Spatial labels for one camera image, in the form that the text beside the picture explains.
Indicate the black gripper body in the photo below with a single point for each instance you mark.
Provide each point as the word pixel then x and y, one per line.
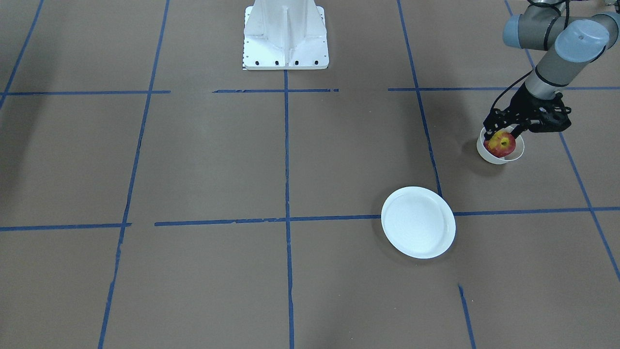
pixel 522 103

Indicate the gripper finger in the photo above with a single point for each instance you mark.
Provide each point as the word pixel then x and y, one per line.
pixel 488 133
pixel 516 130

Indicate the red yellow apple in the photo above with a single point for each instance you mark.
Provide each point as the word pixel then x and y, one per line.
pixel 501 144

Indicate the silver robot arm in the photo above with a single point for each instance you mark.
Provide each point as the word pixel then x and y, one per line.
pixel 569 45

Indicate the white bowl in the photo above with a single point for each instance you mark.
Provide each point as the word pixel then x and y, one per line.
pixel 489 157

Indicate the white plate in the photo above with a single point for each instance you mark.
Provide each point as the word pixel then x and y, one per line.
pixel 418 222

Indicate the white pedestal column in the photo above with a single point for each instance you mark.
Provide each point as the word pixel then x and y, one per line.
pixel 285 34

